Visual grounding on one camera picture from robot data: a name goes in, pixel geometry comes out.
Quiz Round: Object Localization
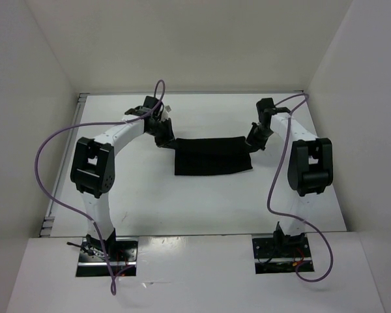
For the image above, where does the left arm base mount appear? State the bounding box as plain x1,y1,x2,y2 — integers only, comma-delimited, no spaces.
66,237,138,277

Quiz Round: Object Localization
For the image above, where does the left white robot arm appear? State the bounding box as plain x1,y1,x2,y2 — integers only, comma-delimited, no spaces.
70,96,175,261

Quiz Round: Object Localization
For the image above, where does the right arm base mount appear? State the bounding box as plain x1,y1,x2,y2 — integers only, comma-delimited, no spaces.
252,236,314,275

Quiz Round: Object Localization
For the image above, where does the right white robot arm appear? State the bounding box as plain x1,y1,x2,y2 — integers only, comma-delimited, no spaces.
246,98,333,256

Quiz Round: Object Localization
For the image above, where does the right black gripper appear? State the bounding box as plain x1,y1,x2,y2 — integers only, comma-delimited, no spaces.
244,122,274,155

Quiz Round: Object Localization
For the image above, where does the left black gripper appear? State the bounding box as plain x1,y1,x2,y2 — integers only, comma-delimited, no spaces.
146,117,179,150

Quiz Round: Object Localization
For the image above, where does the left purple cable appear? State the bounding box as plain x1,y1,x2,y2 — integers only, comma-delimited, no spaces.
34,79,167,296

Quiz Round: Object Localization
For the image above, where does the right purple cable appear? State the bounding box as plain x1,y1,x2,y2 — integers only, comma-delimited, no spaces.
267,93,334,282

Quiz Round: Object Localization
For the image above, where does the purple cable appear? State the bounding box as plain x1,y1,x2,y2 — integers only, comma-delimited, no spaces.
267,93,334,282
34,79,167,296

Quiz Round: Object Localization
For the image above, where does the black skirt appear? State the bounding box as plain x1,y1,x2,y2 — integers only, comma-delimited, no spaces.
175,136,252,176

